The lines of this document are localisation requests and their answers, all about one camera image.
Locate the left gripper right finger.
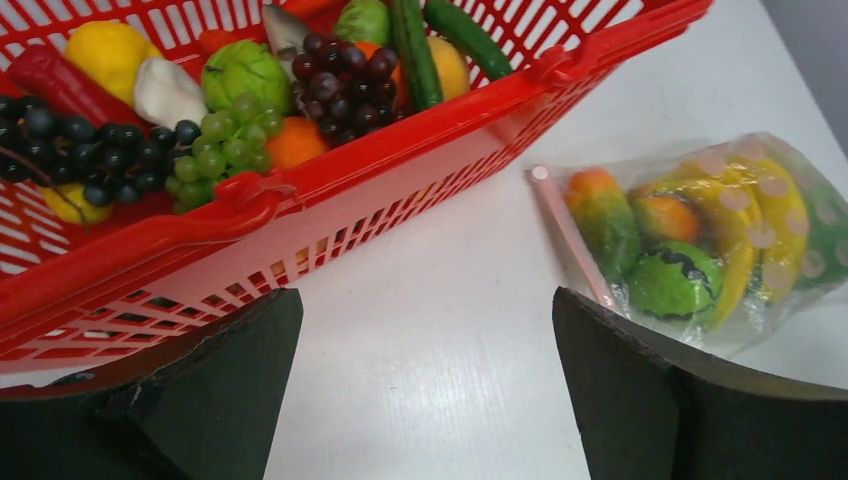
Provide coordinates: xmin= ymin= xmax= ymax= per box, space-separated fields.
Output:
xmin=552 ymin=287 xmax=847 ymax=479

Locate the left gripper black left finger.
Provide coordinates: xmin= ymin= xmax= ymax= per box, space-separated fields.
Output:
xmin=49 ymin=287 xmax=305 ymax=480

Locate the green bell pepper toy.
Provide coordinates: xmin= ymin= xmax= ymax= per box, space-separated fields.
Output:
xmin=626 ymin=241 xmax=724 ymax=322

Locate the clear zip top bag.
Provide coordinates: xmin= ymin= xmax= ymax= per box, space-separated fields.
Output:
xmin=528 ymin=132 xmax=847 ymax=356

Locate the orange tangerine toy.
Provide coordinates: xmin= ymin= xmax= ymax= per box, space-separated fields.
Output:
xmin=631 ymin=195 xmax=701 ymax=243

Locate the green orange mango toy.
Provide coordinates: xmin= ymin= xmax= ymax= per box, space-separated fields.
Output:
xmin=564 ymin=167 xmax=641 ymax=283

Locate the yellow banana toy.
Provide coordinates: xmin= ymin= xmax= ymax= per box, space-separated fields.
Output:
xmin=629 ymin=155 xmax=809 ymax=327

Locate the green napa cabbage toy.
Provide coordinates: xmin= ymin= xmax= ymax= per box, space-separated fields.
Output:
xmin=797 ymin=182 xmax=847 ymax=290

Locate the red plastic shopping basket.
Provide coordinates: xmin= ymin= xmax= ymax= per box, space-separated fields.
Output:
xmin=1 ymin=1 xmax=709 ymax=374

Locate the dark purple grape bunch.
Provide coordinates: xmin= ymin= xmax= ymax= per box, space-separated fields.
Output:
xmin=1 ymin=95 xmax=201 ymax=206

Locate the green grape bunch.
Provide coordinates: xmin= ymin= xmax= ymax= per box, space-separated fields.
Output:
xmin=165 ymin=92 xmax=284 ymax=214

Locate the orange fruit toy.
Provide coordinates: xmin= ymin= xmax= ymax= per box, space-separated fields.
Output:
xmin=266 ymin=116 xmax=330 ymax=169

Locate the white mushroom toy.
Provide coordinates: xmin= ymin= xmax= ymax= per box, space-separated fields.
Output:
xmin=133 ymin=57 xmax=209 ymax=130

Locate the light green round vegetable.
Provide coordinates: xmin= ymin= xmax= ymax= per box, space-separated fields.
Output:
xmin=201 ymin=40 xmax=292 ymax=114

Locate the small dark grape bunch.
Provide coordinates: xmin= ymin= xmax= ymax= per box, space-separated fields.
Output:
xmin=291 ymin=33 xmax=408 ymax=147

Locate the yellow pear toy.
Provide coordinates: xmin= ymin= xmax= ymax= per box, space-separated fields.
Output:
xmin=63 ymin=21 xmax=162 ymax=107

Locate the dark red pepper toy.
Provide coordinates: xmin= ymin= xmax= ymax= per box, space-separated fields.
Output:
xmin=5 ymin=45 xmax=151 ymax=133

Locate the yellow lemon toy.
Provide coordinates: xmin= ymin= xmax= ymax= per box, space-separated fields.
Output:
xmin=427 ymin=36 xmax=471 ymax=101

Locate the green cucumber toy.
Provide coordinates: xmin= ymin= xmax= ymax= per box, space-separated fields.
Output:
xmin=389 ymin=0 xmax=443 ymax=112
xmin=423 ymin=0 xmax=514 ymax=80

